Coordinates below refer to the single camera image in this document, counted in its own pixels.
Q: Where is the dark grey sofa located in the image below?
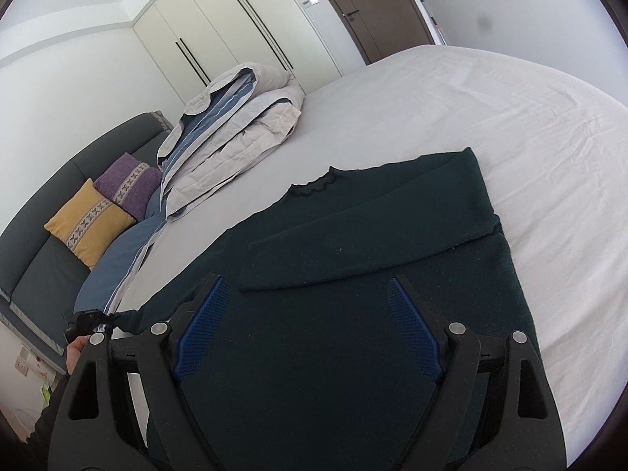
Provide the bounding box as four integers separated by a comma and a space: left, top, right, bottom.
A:
1, 112, 172, 372

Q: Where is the dark green knit sweater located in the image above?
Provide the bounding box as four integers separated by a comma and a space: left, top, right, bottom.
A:
118, 150, 535, 470

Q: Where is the dark brown door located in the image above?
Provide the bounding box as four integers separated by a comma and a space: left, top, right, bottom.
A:
330, 0, 434, 64

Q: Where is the person's left hand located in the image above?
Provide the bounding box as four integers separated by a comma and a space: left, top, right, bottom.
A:
66, 336, 89, 375

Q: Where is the purple patterned cushion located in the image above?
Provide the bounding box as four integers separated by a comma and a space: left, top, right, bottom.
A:
93, 153, 162, 221

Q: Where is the yellow patterned cushion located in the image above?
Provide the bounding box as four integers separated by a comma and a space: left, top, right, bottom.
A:
44, 179, 136, 270

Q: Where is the cream wardrobe with black handles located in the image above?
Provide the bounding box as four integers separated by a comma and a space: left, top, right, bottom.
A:
124, 0, 365, 101

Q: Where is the white bed sheet mattress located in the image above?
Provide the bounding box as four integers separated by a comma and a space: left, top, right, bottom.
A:
120, 46, 627, 460

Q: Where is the blue bed sheet edge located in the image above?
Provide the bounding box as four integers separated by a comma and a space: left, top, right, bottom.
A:
73, 189, 165, 314

